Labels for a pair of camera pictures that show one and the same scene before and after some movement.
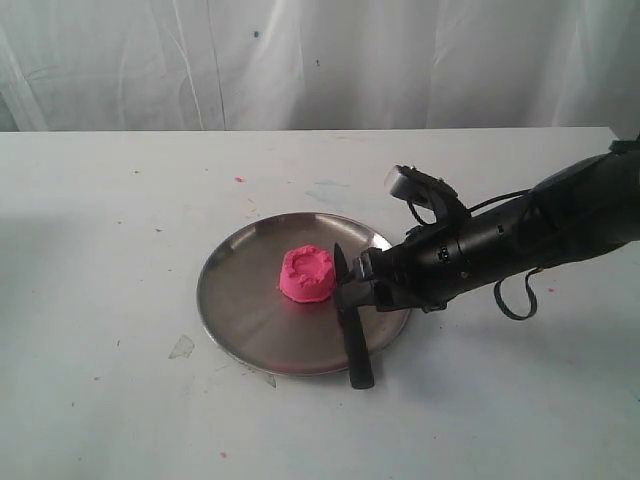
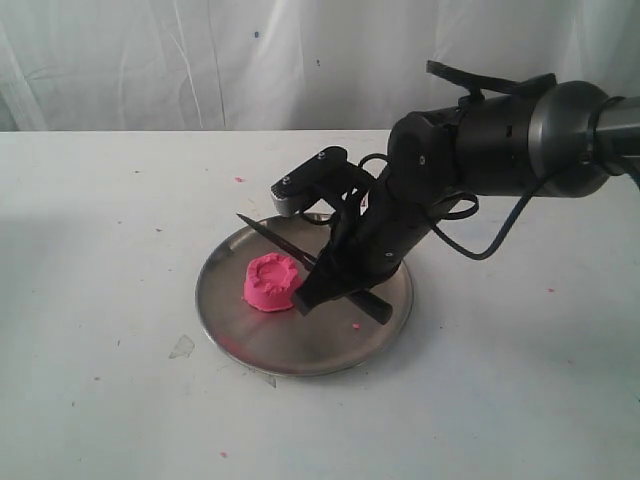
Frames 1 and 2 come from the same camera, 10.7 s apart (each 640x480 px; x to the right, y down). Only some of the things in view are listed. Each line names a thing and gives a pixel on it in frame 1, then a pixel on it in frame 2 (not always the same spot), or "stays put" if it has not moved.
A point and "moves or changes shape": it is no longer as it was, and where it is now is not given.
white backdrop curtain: x=273 y=65 stays put
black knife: x=359 y=364 to x=372 y=308
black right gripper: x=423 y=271 to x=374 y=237
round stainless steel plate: x=242 y=309 stays put
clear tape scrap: x=183 y=347 stays put
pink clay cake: x=307 y=274 moves or changes shape
